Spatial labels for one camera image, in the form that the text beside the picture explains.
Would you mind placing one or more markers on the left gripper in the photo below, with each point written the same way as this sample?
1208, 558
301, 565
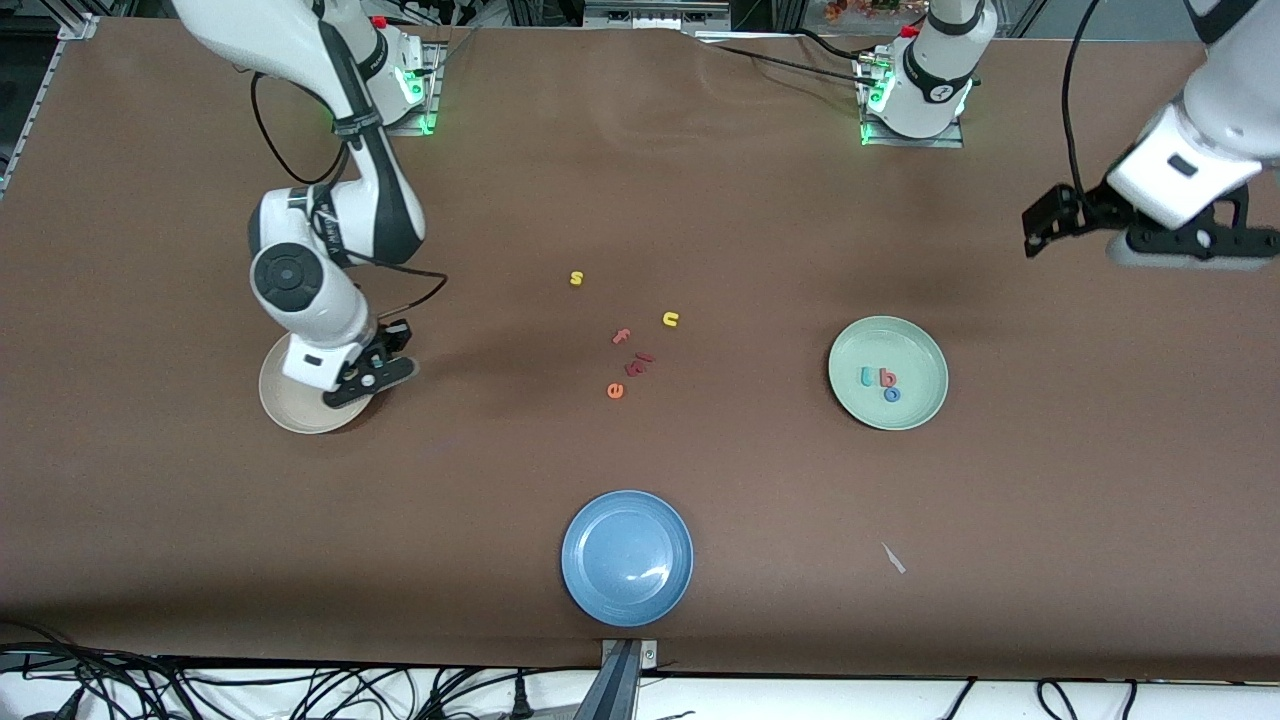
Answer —
1082, 211

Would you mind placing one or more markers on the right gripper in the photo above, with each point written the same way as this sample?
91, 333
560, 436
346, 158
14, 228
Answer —
388, 342

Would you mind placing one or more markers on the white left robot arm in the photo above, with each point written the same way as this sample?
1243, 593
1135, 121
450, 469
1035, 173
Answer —
935, 80

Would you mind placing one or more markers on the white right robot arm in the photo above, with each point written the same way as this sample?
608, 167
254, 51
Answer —
250, 30

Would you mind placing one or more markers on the beige brown plate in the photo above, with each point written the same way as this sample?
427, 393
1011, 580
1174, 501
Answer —
290, 405

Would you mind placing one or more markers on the green plate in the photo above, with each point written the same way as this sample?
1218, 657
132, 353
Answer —
910, 345

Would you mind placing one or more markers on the brown table cover sheet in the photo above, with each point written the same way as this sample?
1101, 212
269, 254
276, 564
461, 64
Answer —
200, 540

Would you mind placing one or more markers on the orange brown decor object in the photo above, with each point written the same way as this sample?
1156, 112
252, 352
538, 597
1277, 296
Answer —
865, 10

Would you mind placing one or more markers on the blue plate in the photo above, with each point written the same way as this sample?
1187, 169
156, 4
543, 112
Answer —
627, 558

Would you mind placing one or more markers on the black power plug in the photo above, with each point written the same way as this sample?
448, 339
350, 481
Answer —
521, 698

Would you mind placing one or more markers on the white paper scrap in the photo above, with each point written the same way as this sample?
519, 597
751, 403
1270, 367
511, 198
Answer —
893, 558

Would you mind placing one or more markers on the silver metal box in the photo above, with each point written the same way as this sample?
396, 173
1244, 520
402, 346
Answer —
655, 12

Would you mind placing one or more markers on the left arm silver base plate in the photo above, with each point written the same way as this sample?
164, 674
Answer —
950, 143

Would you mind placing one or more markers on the silver metal bracket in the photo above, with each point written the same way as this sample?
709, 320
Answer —
648, 652

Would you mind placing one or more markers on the dark grey mount pole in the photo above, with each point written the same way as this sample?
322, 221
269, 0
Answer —
612, 690

